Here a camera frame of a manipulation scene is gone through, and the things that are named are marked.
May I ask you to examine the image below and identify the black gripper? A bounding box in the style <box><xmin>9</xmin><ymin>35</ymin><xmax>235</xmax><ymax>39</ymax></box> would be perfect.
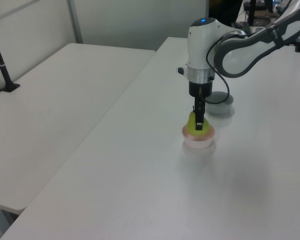
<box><xmin>188</xmin><ymin>80</ymin><xmax>214</xmax><ymax>132</ymax></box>

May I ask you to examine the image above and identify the yellow-green pear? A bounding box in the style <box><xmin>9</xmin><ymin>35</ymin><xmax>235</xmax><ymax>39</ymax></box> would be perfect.
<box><xmin>185</xmin><ymin>105</ymin><xmax>211</xmax><ymax>137</ymax></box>

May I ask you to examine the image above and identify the grey plastic bowl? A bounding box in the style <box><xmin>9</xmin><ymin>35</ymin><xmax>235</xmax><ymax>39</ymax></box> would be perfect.
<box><xmin>205</xmin><ymin>91</ymin><xmax>235</xmax><ymax>115</ymax></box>

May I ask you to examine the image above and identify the pink plastic bowl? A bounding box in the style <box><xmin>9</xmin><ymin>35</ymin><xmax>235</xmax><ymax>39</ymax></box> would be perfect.
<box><xmin>181</xmin><ymin>125</ymin><xmax>216</xmax><ymax>150</ymax></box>

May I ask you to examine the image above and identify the black and green equipment box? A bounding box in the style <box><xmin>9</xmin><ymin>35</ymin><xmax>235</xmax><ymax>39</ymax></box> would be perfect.
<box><xmin>231</xmin><ymin>21</ymin><xmax>251</xmax><ymax>32</ymax></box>

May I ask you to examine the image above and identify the dark tall background equipment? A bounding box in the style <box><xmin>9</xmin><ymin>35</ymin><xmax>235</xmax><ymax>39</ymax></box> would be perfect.
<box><xmin>208</xmin><ymin>0</ymin><xmax>244</xmax><ymax>26</ymax></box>

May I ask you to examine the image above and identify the brown wooden board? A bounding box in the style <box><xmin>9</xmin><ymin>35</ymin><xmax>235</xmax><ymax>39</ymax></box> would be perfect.
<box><xmin>254</xmin><ymin>9</ymin><xmax>278</xmax><ymax>19</ymax></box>

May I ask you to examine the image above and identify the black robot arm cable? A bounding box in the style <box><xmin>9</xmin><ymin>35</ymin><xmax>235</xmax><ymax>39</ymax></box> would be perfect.
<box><xmin>205</xmin><ymin>29</ymin><xmax>249</xmax><ymax>104</ymax></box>

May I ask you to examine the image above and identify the black metal frame stand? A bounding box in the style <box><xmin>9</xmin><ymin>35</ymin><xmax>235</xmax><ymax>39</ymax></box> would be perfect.
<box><xmin>247</xmin><ymin>0</ymin><xmax>275</xmax><ymax>27</ymax></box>

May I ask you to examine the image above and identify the grey metal partition post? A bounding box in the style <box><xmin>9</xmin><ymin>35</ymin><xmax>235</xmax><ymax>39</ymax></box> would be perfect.
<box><xmin>66</xmin><ymin>0</ymin><xmax>84</xmax><ymax>44</ymax></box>

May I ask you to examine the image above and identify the black camera pole with base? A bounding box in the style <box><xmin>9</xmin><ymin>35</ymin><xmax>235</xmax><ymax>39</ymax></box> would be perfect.
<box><xmin>0</xmin><ymin>22</ymin><xmax>21</xmax><ymax>94</ymax></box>

